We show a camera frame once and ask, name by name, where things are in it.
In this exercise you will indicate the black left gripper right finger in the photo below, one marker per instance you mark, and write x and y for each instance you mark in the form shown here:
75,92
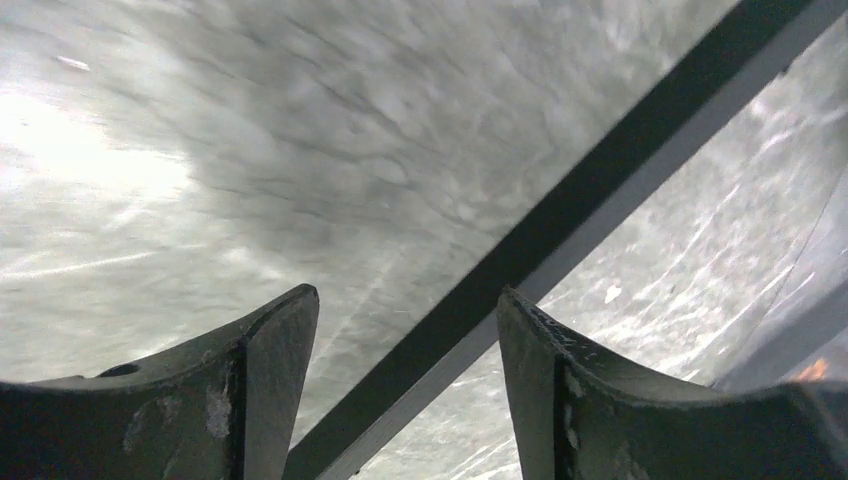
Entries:
582,411

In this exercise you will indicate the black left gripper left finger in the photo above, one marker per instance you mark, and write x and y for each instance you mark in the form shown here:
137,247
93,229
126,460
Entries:
219,406

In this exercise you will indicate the black picture frame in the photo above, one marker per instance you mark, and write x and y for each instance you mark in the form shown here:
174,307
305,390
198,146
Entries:
728,67

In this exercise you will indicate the white crumpled scrap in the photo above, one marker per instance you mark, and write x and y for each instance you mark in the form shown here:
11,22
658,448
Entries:
612,293

